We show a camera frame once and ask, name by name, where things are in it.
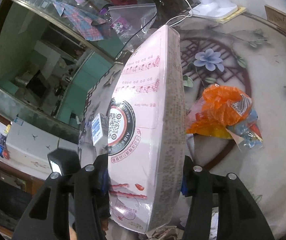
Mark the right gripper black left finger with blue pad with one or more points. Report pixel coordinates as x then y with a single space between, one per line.
46 216

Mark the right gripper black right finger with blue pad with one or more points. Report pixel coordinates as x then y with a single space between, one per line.
239 215

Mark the orange plastic snack bag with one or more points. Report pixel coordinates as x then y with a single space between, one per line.
227 113

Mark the pink white carton box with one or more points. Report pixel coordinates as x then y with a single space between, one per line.
146 135

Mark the teal kitchen cabinets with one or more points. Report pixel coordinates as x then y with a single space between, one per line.
88 74

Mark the white refrigerator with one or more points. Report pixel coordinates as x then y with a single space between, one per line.
29 146

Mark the items on top of fridge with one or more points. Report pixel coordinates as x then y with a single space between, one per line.
3 150

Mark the small blue white box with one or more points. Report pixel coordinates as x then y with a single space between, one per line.
99 130

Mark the plaid hanging cloth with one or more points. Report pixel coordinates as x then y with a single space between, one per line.
90 26

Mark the brown wooden coaster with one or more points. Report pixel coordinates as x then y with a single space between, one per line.
276 17

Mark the clear zip plastic bag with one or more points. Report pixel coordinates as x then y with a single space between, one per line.
132 22

